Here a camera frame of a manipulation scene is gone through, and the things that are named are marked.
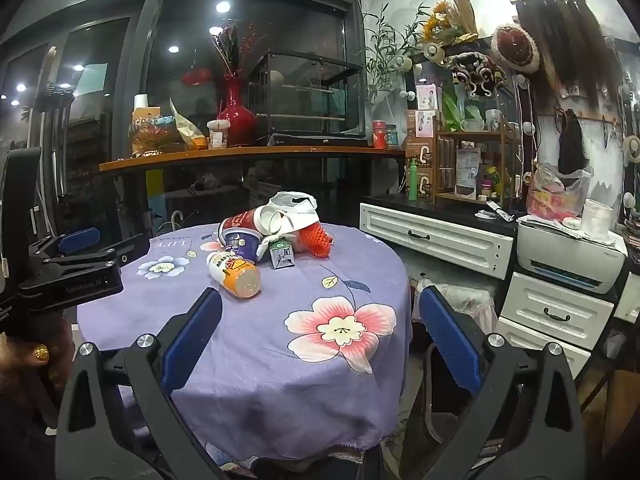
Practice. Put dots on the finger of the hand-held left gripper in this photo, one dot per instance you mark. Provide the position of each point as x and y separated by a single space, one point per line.
77 240
120 252

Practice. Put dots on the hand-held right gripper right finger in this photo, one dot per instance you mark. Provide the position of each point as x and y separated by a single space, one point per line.
447 330

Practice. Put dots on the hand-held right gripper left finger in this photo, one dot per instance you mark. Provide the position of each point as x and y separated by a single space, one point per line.
192 330

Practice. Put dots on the red paper cup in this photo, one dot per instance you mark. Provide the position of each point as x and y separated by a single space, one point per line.
240 221

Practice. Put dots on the white plastic bag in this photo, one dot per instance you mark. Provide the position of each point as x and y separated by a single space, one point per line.
295 215

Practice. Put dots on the person's left hand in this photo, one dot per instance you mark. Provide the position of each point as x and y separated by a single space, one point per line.
40 352

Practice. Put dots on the bin with white liner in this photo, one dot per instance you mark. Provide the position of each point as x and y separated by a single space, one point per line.
460 300

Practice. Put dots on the orange and white bottle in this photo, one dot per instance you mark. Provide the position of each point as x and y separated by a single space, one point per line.
235 272

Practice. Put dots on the white wide drawer unit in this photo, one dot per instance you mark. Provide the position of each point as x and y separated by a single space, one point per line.
435 240

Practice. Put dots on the purple yogurt cup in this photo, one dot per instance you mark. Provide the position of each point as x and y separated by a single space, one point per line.
240 246

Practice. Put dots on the purple floral tablecloth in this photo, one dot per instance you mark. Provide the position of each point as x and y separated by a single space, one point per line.
280 385

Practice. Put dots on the white drawer chest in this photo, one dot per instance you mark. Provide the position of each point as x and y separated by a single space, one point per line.
550 310

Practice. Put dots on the small green drink carton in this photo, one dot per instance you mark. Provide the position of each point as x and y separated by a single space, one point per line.
281 256

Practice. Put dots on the yellow snack packet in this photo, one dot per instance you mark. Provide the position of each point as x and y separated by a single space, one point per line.
187 132

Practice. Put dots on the orange carton with white cap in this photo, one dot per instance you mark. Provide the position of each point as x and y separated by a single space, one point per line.
145 115

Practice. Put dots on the white printer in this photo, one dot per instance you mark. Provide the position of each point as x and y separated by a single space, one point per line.
570 260

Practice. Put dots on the brown product box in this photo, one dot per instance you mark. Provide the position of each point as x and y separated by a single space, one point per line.
420 152
426 182

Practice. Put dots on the red foam mesh net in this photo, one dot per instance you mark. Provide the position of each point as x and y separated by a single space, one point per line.
315 240

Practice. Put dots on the green bottle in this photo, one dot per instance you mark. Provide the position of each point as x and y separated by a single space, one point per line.
413 180

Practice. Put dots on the wooden counter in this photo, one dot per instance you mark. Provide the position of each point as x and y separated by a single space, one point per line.
250 152

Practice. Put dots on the clear bag of pink items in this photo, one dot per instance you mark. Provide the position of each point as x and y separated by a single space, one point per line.
552 195

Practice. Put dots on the red vase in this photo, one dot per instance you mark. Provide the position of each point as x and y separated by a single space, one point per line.
237 120

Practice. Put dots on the clear measuring cup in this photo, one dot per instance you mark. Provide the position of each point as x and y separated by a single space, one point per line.
596 217

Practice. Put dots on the wooden rack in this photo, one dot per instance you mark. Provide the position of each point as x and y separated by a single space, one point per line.
475 135

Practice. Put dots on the glass jar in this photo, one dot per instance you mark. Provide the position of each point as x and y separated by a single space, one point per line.
391 136

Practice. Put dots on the red can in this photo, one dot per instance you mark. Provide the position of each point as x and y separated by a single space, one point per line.
379 135

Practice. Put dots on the black hanging wig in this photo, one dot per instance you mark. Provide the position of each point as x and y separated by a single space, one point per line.
571 142

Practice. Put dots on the dried twigs bunch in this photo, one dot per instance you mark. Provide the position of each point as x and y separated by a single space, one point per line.
227 50

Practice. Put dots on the white picture box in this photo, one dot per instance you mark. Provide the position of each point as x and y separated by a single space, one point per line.
429 97

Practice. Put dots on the glass display case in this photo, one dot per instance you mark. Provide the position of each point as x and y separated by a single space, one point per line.
310 100

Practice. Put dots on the black ornamental headdress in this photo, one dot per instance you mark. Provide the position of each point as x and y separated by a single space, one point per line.
475 72

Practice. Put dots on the green leafy stems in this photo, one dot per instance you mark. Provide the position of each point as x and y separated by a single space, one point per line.
387 50

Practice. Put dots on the red fur-trimmed hat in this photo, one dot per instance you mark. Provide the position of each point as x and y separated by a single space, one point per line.
515 47

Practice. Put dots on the row of hanging hair extensions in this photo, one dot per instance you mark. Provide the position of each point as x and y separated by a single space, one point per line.
565 45

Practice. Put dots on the sunflower bouquet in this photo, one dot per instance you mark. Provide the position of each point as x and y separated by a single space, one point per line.
445 20

